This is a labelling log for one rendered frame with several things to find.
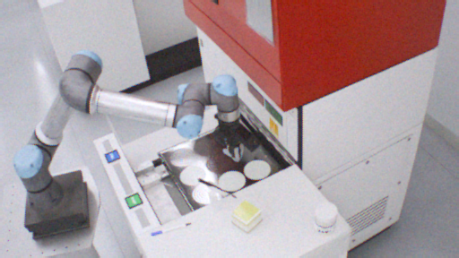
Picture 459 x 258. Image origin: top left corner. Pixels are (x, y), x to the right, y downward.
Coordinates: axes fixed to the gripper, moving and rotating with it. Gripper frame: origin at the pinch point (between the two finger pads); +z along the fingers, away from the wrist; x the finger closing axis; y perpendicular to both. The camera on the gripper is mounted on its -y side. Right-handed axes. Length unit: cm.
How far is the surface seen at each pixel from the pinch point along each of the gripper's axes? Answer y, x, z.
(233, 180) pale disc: 0.4, 4.6, 7.3
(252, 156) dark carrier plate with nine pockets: 0.6, -9.3, 7.4
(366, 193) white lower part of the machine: -39, -42, 45
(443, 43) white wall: -45, -165, 31
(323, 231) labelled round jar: -41.8, 16.8, -2.1
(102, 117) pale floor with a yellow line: 171, -64, 97
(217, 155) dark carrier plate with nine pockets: 13.0, -3.5, 7.4
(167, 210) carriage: 15.1, 27.1, 9.3
